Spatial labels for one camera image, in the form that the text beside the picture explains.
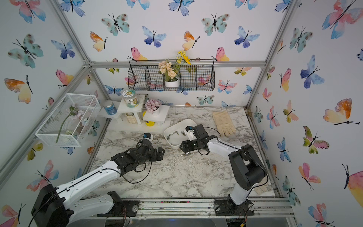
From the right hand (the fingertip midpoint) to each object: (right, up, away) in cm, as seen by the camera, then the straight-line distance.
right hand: (185, 144), depth 90 cm
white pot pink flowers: (-20, +24, -3) cm, 31 cm away
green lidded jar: (-32, +28, -5) cm, 43 cm away
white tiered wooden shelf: (-50, +13, +18) cm, 55 cm away
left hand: (-14, -2, -8) cm, 17 cm away
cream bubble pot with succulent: (-40, +17, +15) cm, 46 cm away
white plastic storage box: (-7, +5, +15) cm, 17 cm away
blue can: (-47, +23, +1) cm, 53 cm away
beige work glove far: (+29, +13, +19) cm, 37 cm away
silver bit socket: (-12, +4, +12) cm, 17 cm away
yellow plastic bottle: (-27, +13, +14) cm, 33 cm away
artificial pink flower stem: (-57, +20, -14) cm, 63 cm away
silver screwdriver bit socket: (-2, +6, +14) cm, 16 cm away
